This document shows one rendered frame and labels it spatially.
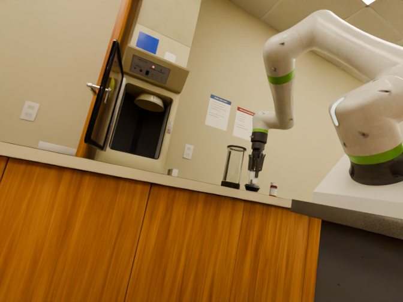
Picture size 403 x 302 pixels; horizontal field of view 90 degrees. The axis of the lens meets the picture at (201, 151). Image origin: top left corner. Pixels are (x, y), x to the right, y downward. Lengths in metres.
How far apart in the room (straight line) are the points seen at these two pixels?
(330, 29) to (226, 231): 0.88
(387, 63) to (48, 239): 1.14
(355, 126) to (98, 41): 1.59
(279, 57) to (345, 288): 0.75
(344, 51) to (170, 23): 0.92
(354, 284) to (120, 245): 0.71
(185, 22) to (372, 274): 1.38
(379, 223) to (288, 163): 1.66
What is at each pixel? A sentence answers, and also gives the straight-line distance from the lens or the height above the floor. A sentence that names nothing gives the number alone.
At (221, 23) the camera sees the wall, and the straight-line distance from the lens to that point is 2.17.
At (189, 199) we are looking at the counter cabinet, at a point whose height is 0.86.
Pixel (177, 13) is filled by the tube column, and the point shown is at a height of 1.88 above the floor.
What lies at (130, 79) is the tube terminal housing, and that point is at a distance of 1.17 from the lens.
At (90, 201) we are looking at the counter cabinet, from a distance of 0.82.
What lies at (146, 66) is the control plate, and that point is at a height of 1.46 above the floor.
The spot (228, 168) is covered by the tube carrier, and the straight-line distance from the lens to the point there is 1.08.
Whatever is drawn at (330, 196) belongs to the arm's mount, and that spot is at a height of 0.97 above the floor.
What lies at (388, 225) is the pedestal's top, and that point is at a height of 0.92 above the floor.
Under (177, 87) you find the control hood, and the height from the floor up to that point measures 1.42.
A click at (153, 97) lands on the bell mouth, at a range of 1.18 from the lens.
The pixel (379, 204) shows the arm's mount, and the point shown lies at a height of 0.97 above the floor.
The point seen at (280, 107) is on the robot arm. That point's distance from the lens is 1.09.
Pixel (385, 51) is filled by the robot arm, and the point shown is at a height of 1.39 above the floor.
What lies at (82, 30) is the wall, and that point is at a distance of 1.79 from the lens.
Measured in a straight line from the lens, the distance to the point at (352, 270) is 0.70.
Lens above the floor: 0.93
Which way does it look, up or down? 9 degrees up
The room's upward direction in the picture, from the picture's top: 11 degrees clockwise
